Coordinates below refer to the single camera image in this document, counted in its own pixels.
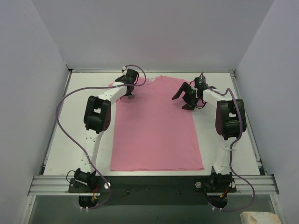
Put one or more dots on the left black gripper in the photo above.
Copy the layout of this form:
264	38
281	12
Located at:
130	91

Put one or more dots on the aluminium frame rail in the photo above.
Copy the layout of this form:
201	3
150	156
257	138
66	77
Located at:
63	155

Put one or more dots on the pink t-shirt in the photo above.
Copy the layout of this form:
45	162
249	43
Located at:
153	132

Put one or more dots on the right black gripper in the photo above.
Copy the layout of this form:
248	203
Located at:
189	97

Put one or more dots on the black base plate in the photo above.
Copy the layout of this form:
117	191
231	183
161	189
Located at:
154	190

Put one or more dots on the beige foam block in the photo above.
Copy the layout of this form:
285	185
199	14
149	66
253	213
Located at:
250	217

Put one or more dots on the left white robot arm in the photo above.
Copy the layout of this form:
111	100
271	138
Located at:
97	119

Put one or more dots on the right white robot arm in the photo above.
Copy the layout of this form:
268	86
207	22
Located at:
230	119

